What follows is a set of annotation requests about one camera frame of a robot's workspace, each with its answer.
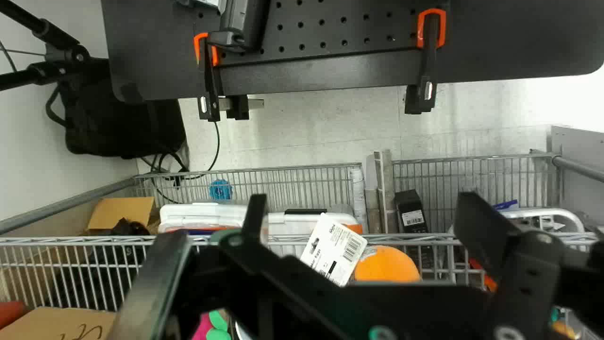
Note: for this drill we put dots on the orange basket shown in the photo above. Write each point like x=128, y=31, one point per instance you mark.
x=11, y=313

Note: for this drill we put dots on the white metal tube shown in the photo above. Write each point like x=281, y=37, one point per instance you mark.
x=553, y=217

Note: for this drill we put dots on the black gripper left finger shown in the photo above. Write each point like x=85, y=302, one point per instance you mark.
x=160, y=285

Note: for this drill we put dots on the small blue round object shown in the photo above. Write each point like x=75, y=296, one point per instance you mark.
x=219, y=190

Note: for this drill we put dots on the large cardboard box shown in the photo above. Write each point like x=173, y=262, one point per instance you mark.
x=56, y=324

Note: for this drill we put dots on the white plastic container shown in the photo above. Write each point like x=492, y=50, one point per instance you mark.
x=288, y=228
x=200, y=217

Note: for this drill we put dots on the white barcode tag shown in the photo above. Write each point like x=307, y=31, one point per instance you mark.
x=332, y=249

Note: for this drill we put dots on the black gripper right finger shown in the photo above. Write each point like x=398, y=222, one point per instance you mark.
x=528, y=277

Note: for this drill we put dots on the black adapter white label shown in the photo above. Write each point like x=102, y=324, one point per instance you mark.
x=409, y=215

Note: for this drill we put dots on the small cardboard box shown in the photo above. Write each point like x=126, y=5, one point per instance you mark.
x=122, y=209

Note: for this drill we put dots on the grey metal bracket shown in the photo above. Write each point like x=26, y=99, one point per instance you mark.
x=232, y=16

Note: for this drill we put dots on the black camera stand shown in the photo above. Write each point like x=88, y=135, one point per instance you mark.
x=43, y=60

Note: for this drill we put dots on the orange ball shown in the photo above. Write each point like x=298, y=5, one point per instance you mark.
x=387, y=268

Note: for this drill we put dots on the black backpack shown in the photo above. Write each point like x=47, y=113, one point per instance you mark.
x=119, y=124

